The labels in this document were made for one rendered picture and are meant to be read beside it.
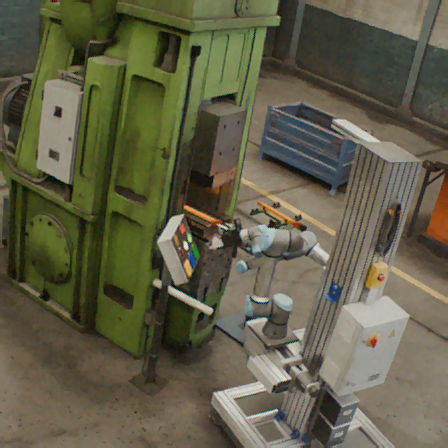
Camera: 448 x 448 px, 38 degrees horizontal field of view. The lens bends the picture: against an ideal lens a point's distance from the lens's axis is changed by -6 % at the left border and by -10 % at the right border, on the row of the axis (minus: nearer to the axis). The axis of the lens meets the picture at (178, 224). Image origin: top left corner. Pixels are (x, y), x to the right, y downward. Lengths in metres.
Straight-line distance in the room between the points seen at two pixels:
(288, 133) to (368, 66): 4.51
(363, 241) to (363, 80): 9.34
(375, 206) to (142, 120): 1.64
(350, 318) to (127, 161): 1.79
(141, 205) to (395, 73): 8.47
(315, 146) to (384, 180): 4.94
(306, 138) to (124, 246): 4.07
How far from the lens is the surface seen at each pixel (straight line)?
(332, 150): 8.08
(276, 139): 8.50
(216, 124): 4.20
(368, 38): 12.58
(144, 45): 4.14
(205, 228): 4.54
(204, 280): 4.67
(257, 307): 3.78
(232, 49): 4.36
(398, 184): 3.38
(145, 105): 4.26
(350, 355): 3.57
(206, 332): 5.10
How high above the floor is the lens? 3.03
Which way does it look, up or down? 27 degrees down
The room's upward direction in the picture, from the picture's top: 9 degrees clockwise
